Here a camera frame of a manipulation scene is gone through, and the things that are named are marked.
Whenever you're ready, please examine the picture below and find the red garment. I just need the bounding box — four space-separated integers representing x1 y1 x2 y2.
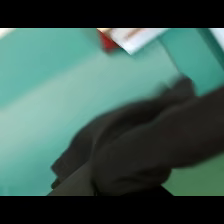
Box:
96 28 122 54

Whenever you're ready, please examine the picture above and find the white garment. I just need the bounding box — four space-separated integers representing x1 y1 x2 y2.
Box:
105 28 170 56

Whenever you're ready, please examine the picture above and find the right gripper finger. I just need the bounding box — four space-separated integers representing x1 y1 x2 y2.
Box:
47 160 98 197

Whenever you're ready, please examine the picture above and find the black garment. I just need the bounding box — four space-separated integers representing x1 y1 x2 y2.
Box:
49 75 224 197

